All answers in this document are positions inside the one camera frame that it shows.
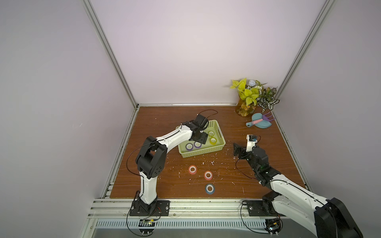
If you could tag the blue tape roll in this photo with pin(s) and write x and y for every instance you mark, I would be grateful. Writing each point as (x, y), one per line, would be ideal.
(210, 189)

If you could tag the purple tape roll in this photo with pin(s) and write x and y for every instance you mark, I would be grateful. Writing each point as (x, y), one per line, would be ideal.
(197, 145)
(189, 147)

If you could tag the red tape roll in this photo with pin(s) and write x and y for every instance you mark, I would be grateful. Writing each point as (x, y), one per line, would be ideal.
(192, 169)
(208, 175)

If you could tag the amber vase with flowers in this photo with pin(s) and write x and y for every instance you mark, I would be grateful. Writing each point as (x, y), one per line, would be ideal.
(244, 110)

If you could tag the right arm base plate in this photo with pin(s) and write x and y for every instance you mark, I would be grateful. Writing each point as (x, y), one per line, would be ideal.
(262, 208)

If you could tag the yellow tape roll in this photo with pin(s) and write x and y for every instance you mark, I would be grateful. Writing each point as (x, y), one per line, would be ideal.
(212, 140)

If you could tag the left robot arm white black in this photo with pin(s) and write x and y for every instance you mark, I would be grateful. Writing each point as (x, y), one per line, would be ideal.
(152, 156)

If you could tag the green perforated storage basket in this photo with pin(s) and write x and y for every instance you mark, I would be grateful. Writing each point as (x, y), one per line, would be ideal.
(206, 148)

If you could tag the green leafy plant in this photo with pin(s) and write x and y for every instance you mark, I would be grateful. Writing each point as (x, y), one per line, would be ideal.
(253, 91)

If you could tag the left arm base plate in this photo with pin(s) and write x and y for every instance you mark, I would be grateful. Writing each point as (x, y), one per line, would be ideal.
(156, 208)

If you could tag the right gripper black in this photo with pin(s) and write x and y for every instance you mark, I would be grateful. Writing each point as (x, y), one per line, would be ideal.
(242, 152)

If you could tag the right controller board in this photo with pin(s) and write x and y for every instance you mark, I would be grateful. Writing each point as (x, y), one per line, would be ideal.
(273, 226)

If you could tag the left controller board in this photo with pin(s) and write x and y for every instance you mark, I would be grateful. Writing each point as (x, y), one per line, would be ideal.
(146, 227)

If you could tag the aluminium front rail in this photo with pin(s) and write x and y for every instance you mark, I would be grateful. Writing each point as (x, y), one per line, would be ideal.
(178, 208)

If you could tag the pink purple toy rake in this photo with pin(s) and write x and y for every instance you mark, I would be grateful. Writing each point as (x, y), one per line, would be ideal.
(258, 118)

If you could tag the controller board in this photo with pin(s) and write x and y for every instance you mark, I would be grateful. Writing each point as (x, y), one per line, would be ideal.
(146, 227)
(273, 226)

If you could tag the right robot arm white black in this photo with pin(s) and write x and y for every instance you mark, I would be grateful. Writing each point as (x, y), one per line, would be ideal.
(324, 218)

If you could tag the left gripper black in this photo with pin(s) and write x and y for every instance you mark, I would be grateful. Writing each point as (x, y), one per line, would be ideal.
(204, 138)

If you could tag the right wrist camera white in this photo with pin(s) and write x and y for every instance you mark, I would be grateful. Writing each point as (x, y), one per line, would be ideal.
(252, 141)

